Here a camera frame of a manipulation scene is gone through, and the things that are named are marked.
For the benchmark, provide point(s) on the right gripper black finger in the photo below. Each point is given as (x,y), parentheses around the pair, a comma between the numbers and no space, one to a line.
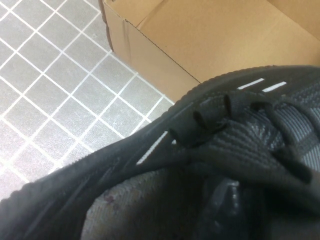
(230,200)

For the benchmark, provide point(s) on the black knit sneaker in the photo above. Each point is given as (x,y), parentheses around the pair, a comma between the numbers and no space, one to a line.
(125,175)

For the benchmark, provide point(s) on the brown cardboard shoe box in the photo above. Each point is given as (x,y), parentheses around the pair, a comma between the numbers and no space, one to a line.
(225,37)

